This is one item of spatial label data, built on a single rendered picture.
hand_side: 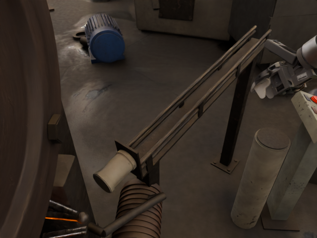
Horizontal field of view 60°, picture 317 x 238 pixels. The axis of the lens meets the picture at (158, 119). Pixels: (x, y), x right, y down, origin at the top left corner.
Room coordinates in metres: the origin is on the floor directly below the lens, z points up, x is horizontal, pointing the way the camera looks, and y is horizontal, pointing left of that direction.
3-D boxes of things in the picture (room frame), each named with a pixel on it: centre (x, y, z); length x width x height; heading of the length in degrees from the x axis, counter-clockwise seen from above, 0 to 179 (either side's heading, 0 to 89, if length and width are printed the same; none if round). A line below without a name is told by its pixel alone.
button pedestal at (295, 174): (0.72, -0.56, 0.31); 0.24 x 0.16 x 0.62; 177
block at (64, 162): (0.33, 0.21, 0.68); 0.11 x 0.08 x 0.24; 87
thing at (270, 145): (0.69, -0.40, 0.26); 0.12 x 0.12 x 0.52
